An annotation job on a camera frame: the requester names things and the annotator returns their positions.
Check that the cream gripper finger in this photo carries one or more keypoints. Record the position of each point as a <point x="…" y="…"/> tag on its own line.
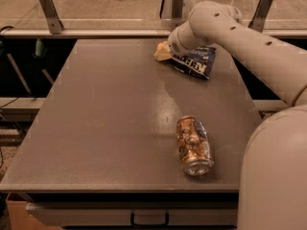
<point x="163" y="53"/>

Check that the orange fruit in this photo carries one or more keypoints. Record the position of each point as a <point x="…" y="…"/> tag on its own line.
<point x="161" y="44"/>

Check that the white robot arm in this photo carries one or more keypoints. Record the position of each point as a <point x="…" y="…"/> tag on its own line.
<point x="273" y="181"/>

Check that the blue chip bag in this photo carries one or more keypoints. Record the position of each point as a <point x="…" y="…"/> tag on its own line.
<point x="198" y="63"/>

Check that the crushed gold soda can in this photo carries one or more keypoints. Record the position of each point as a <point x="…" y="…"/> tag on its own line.
<point x="195" y="154"/>

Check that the middle metal rail bracket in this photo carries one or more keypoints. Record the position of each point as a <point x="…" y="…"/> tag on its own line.
<point x="176" y="12"/>

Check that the metal rail bracket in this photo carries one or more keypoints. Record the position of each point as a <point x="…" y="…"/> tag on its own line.
<point x="176" y="12"/>
<point x="257" y="22"/>
<point x="54" y="24"/>

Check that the horizontal metal rail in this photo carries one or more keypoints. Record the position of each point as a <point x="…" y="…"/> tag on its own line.
<point x="70" y="33"/>

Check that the right metal rail bracket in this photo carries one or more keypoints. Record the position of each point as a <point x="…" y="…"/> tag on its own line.
<point x="257" y="22"/>

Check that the left metal rail bracket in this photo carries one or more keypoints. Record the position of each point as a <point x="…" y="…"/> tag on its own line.
<point x="54" y="24"/>

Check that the grey drawer with handle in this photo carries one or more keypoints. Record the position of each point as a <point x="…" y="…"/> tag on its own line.
<point x="69" y="216"/>

